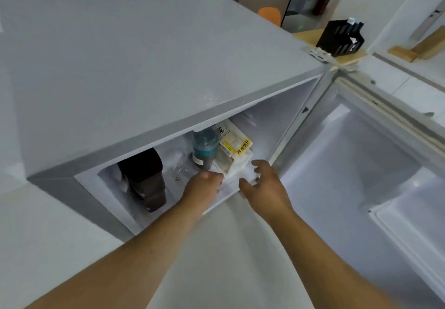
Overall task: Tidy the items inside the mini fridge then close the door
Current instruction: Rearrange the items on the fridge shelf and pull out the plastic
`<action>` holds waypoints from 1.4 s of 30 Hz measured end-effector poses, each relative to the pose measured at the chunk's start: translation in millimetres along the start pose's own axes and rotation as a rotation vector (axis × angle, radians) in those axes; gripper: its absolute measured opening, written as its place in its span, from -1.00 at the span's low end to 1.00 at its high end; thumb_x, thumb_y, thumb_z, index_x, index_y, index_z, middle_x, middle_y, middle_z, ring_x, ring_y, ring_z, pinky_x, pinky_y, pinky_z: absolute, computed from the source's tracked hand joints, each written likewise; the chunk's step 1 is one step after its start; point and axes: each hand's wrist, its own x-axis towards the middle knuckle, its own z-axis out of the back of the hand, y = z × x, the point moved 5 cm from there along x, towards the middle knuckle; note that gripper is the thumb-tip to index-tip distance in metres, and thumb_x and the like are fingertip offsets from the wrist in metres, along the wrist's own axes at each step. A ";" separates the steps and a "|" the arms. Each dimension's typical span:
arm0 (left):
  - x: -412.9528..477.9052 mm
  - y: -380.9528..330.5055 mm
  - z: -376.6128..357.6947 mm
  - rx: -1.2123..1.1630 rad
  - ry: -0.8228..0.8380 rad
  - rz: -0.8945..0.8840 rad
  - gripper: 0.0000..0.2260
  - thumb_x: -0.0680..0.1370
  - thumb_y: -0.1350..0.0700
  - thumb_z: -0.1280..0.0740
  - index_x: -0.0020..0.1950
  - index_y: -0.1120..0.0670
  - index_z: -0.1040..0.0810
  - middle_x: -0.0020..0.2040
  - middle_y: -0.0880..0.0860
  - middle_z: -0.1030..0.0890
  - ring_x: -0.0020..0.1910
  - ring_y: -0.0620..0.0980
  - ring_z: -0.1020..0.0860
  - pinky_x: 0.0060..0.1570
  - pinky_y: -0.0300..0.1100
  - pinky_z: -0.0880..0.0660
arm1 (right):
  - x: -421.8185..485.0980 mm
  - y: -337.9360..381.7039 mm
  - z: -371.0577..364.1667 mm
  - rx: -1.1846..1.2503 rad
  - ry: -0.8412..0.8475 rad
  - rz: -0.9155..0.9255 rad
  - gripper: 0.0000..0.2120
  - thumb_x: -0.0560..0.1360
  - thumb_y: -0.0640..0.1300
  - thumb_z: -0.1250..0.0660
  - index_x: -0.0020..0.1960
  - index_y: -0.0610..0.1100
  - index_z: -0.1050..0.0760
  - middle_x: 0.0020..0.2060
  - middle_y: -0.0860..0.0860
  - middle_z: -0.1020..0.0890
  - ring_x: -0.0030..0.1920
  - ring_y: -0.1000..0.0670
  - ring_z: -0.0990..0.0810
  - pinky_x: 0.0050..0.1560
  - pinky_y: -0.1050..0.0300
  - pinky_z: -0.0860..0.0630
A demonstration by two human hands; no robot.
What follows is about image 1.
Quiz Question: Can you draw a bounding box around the person's left forearm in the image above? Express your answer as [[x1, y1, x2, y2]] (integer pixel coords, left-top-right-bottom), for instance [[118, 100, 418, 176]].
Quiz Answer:
[[24, 199, 206, 309]]

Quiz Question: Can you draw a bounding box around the light wooden table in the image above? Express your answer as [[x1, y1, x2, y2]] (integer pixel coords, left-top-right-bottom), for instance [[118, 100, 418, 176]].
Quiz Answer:
[[293, 29, 369, 68]]

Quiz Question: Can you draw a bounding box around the grey mini fridge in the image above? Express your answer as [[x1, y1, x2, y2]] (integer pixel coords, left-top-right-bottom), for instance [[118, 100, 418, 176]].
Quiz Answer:
[[0, 0, 331, 247]]

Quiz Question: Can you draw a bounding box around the person's right hand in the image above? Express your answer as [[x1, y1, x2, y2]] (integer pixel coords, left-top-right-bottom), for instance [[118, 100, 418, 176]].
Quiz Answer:
[[238, 159, 294, 221]]

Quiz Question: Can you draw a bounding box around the person's right forearm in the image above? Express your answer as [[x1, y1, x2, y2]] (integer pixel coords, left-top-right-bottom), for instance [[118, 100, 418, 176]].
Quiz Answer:
[[257, 204, 395, 309]]

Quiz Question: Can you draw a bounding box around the white bread bag yellow label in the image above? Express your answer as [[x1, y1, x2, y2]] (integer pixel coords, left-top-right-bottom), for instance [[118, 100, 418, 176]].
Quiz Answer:
[[212, 119, 254, 180]]

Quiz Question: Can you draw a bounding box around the flat wooden board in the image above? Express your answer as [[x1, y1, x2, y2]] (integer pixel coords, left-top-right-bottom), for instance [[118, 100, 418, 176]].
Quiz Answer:
[[388, 45, 420, 63]]

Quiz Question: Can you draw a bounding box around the wooden knife block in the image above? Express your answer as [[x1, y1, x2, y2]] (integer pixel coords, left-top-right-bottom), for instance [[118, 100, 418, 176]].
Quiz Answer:
[[412, 25, 445, 60]]

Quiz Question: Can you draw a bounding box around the clear plastic bag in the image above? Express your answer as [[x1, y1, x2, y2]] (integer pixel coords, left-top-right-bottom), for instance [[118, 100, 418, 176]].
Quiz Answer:
[[172, 161, 202, 184]]

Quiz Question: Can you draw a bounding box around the dark red floor box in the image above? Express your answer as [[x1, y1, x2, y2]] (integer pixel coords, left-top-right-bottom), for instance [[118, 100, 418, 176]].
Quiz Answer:
[[312, 0, 334, 16]]

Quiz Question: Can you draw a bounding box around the grey refrigerator door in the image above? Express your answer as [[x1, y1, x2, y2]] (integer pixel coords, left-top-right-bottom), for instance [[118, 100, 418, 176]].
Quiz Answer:
[[274, 65, 445, 309]]

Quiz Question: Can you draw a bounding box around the dark brown lidded container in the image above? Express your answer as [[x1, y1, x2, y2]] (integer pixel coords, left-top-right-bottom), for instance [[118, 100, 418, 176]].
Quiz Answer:
[[117, 148, 167, 213]]

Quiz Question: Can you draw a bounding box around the person's left hand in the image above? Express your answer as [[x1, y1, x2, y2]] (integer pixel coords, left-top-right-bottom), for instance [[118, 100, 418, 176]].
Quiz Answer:
[[180, 171, 224, 215]]

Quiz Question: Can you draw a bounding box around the black desk organizer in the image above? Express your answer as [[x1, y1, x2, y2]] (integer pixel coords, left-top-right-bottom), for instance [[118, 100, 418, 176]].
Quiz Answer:
[[315, 17, 365, 57]]

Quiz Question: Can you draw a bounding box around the orange chair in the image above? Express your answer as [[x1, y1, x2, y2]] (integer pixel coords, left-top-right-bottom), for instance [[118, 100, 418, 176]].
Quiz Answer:
[[257, 6, 281, 27]]

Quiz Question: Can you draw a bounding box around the teal lid bottle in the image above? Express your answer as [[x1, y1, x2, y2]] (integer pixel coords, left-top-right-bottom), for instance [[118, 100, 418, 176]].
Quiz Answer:
[[192, 128, 220, 171]]

